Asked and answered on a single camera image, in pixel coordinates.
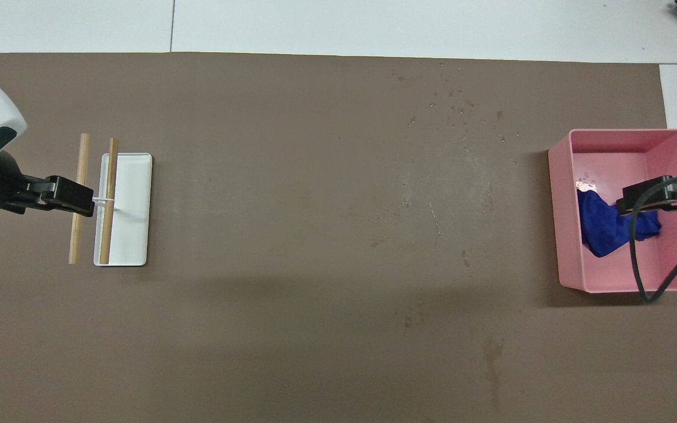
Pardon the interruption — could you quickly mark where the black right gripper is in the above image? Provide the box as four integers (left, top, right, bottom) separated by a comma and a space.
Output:
616, 172, 677, 217

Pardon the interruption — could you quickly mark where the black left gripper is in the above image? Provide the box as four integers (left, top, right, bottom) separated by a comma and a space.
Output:
18, 175, 96, 218

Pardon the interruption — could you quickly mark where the dark blue towel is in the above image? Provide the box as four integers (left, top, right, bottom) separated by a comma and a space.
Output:
577, 189, 663, 258

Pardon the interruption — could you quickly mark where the pink plastic bin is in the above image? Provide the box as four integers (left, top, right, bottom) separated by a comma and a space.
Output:
548, 128, 677, 293

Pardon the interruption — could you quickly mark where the brown table mat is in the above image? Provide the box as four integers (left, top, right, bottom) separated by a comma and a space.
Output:
0, 52, 677, 423

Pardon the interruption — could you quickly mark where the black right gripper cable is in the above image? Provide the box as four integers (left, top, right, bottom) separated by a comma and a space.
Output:
629, 172, 677, 303

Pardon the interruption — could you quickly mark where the white towel rack tray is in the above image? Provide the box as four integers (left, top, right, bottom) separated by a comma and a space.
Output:
93, 153, 153, 267

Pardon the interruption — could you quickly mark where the long light wooden rod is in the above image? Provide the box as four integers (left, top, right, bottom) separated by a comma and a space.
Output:
68, 133, 91, 265

